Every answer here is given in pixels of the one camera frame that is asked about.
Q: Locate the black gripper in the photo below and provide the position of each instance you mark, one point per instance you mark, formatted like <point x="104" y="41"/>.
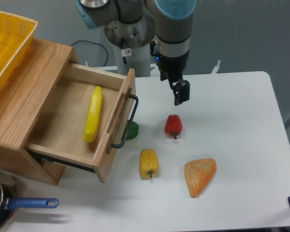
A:
<point x="171" y="60"/>

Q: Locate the wooden top drawer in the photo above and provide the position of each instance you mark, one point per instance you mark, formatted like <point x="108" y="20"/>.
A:
<point x="58" y="133"/>

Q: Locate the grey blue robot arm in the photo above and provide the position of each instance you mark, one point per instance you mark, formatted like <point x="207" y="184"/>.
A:
<point x="173" y="18"/>

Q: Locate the wooden drawer cabinet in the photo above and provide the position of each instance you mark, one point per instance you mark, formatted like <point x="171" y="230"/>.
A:
<point x="21" y="103"/>

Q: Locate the red toy bell pepper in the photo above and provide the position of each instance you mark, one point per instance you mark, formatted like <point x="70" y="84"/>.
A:
<point x="173" y="126"/>

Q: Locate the green toy bell pepper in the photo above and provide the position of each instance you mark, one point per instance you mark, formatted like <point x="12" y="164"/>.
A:
<point x="133" y="132"/>

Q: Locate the yellow toy bell pepper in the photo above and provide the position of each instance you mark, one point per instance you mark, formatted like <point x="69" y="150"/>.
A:
<point x="148" y="164"/>

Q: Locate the orange toy bread triangle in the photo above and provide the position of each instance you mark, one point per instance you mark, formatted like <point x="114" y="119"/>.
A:
<point x="198" y="174"/>

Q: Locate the yellow toy banana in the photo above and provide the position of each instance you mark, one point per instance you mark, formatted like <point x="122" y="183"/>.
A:
<point x="93" y="115"/>

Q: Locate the yellow plastic basket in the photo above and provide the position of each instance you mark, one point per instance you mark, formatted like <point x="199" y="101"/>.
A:
<point x="16" y="34"/>

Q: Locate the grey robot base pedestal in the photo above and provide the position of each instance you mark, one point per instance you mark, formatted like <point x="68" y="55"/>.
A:
<point x="131" y="44"/>

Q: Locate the blue handled frying pan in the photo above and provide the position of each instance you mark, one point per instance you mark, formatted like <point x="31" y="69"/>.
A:
<point x="9" y="200"/>

